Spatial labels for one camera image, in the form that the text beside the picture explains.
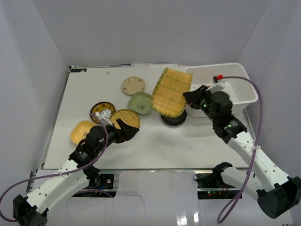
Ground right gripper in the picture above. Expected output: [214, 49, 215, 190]
[182, 87, 217, 124]

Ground round bamboo plate green rim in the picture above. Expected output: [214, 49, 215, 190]
[110, 109, 140, 129]

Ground rectangular bamboo tray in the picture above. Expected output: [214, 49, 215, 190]
[151, 67, 192, 118]

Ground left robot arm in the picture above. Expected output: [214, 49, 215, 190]
[13, 119, 139, 226]

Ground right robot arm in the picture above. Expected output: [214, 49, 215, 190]
[183, 85, 301, 219]

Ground white plastic bin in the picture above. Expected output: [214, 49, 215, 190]
[184, 63, 258, 114]

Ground black round plate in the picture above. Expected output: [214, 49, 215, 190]
[160, 110, 187, 127]

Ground green square panda plate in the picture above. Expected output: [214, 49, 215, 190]
[128, 92, 152, 115]

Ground brown yellow patterned plate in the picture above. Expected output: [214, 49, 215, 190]
[90, 101, 116, 124]

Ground beige round plate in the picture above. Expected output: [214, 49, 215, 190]
[121, 76, 146, 96]

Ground yellow square panda plate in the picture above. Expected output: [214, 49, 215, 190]
[70, 121, 96, 145]

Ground papers behind table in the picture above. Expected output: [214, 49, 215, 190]
[131, 63, 185, 67]

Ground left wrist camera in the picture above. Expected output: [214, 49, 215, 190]
[95, 109, 112, 126]

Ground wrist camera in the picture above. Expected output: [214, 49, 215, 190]
[95, 109, 112, 126]
[208, 75, 230, 93]

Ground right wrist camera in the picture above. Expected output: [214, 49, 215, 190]
[208, 75, 230, 93]

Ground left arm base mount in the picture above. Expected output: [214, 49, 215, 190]
[74, 174, 116, 198]

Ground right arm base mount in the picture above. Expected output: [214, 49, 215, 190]
[193, 162, 239, 200]

